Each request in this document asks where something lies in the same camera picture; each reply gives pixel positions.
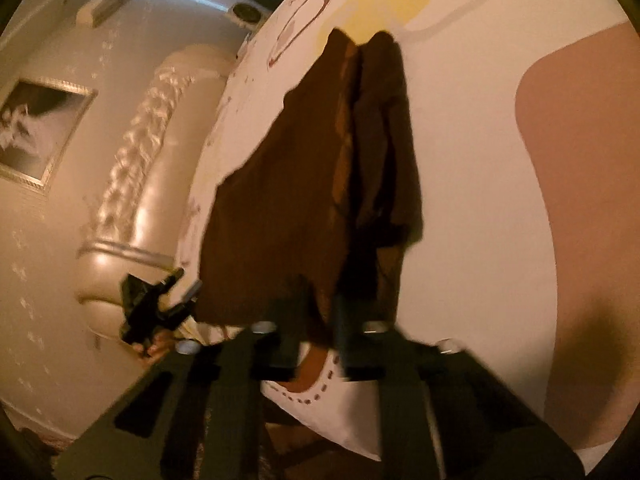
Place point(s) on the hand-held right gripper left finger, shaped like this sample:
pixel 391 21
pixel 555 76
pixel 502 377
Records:
pixel 287 332

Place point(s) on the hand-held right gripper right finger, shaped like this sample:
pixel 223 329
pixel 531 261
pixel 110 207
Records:
pixel 350 340

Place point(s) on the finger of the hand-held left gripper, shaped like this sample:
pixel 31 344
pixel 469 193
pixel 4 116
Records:
pixel 170 282
pixel 187 300

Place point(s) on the brown plaid garment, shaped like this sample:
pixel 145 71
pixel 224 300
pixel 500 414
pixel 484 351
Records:
pixel 260 210

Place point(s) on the cream tufted leather headboard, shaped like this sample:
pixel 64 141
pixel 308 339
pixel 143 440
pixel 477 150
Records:
pixel 150 185

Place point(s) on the white patterned bed quilt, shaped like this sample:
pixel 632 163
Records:
pixel 475 160

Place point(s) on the small white fan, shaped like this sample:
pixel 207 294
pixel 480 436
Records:
pixel 247 15

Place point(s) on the framed wall picture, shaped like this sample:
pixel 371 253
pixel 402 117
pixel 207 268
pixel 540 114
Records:
pixel 40 130

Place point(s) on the white wall air conditioner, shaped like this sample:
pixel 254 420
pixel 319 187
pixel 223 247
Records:
pixel 105 5

